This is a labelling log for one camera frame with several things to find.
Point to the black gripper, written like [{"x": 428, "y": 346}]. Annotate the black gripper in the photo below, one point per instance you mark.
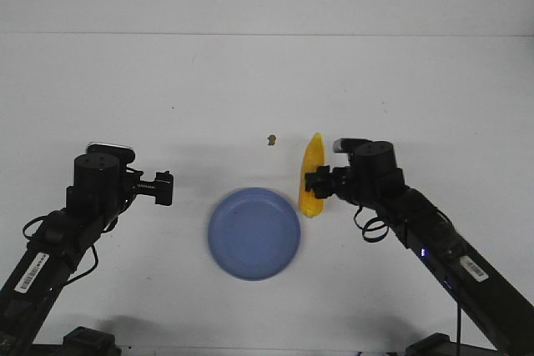
[
  {"x": 326, "y": 181},
  {"x": 161, "y": 189}
]

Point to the yellow corn cob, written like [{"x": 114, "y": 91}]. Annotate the yellow corn cob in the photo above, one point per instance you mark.
[{"x": 310, "y": 205}]

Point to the blue round plate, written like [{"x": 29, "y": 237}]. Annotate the blue round plate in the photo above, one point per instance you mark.
[{"x": 253, "y": 233}]

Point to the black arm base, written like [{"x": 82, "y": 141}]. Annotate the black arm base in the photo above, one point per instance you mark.
[
  {"x": 439, "y": 344},
  {"x": 80, "y": 342}
]

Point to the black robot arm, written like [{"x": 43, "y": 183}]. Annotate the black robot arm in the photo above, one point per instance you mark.
[
  {"x": 374, "y": 180},
  {"x": 104, "y": 186}
]

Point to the small brown table stain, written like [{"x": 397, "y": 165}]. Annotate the small brown table stain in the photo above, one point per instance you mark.
[{"x": 272, "y": 140}]

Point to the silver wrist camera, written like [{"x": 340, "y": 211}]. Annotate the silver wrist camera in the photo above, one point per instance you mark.
[
  {"x": 123, "y": 153},
  {"x": 348, "y": 145}
]

